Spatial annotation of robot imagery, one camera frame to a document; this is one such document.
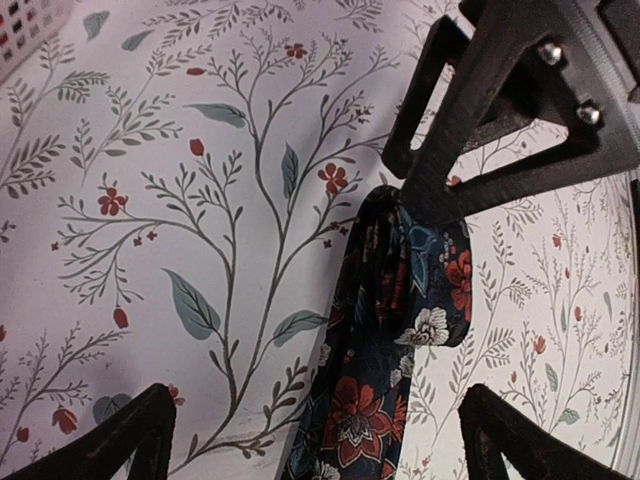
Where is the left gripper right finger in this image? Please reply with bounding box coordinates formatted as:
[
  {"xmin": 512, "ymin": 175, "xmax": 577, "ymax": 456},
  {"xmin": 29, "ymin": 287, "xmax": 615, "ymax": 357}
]
[{"xmin": 458, "ymin": 384, "xmax": 625, "ymax": 480}]

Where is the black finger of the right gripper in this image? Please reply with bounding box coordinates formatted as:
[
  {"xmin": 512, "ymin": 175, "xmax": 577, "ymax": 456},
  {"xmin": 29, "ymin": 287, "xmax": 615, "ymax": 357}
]
[{"xmin": 381, "ymin": 16, "xmax": 470, "ymax": 179}]

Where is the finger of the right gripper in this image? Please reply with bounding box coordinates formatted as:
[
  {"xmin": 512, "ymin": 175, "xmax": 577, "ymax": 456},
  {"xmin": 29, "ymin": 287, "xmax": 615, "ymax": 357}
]
[{"xmin": 402, "ymin": 1, "xmax": 639, "ymax": 225}]

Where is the white plastic basket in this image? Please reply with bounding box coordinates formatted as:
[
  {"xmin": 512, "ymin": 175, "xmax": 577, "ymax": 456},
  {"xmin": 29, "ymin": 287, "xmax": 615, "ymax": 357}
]
[{"xmin": 0, "ymin": 0, "xmax": 73, "ymax": 82}]

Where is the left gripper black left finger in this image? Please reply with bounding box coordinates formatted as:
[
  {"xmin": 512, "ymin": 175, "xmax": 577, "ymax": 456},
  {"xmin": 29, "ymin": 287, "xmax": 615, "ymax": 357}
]
[{"xmin": 8, "ymin": 383, "xmax": 176, "ymax": 480}]

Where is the floral tablecloth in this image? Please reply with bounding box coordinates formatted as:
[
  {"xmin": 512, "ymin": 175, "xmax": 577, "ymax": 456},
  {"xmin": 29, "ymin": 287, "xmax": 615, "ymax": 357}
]
[{"xmin": 1, "ymin": 1, "xmax": 639, "ymax": 479}]

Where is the dark floral tie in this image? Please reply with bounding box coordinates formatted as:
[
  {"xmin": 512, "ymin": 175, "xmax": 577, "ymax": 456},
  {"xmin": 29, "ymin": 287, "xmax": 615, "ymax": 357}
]
[{"xmin": 282, "ymin": 185, "xmax": 472, "ymax": 479}]

